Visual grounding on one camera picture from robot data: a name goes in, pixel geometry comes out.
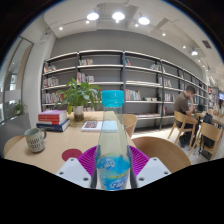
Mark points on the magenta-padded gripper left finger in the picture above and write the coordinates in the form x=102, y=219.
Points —
x=71, y=170

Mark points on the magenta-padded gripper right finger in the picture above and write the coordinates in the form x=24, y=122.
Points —
x=151, y=170

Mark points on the clear bottle with blue cap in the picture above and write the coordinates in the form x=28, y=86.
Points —
x=112, y=150

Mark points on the flat round red coaster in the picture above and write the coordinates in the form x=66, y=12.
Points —
x=70, y=154

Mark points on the rounded-back wooden chair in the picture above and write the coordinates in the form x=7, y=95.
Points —
x=11, y=145
x=130, y=122
x=166, y=153

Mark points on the dark blue book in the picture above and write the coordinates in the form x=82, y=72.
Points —
x=55, y=126

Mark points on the grey patterned ceramic mug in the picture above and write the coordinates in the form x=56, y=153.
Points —
x=35, y=140

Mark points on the white book with patterned cover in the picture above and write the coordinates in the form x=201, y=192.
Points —
x=91, y=126

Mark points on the red book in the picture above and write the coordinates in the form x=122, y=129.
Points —
x=51, y=119

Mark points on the slatted wooden chair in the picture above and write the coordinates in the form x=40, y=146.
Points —
x=181, y=119
x=210, y=130

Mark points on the pink book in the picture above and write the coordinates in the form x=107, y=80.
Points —
x=51, y=113

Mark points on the person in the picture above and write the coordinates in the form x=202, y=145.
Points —
x=182, y=103

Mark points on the green potted plant, white pot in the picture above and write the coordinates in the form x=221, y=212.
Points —
x=78, y=95

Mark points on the small green potted plant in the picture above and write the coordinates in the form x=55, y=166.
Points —
x=19, y=108

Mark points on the grey bookshelf unit with books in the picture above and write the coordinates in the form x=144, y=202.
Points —
x=140, y=76

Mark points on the round ceiling lights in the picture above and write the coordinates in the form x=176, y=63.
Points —
x=118, y=16

